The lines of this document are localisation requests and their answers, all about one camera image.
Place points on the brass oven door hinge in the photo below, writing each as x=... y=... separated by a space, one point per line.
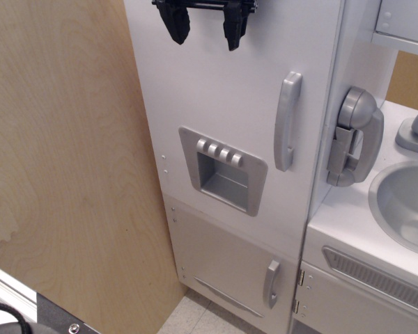
x=296 y=304
x=300 y=278

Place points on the white fridge door handle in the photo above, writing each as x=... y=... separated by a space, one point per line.
x=289 y=95

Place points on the grey toy telephone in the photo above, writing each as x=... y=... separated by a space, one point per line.
x=357 y=139

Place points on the brass oven door hinge upper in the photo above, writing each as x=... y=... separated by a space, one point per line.
x=300 y=278

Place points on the white toy kitchen cabinet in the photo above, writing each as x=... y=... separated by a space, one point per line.
x=340 y=217

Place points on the white lower freezer door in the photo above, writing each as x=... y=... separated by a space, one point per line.
x=229 y=267

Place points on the silver toy sink bowl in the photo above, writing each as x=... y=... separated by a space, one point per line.
x=393 y=201

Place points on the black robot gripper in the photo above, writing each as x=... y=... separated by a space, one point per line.
x=176 y=19

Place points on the brass oven door hinge lower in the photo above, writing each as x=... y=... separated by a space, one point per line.
x=296 y=304

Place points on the grey lower door handle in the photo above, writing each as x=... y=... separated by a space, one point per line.
x=269 y=294

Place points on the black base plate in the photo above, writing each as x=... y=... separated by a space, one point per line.
x=50 y=319

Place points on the grey ice dispenser box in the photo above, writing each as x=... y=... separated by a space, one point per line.
x=223 y=172

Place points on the grey oven vent panel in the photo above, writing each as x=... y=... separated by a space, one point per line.
x=372 y=277

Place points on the aluminium frame rail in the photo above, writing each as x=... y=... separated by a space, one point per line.
x=19 y=296

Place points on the white oven door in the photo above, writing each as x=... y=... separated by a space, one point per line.
x=330 y=304

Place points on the white fridge door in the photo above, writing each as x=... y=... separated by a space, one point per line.
x=232 y=97

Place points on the white upper microwave door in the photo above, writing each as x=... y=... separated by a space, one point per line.
x=398 y=18

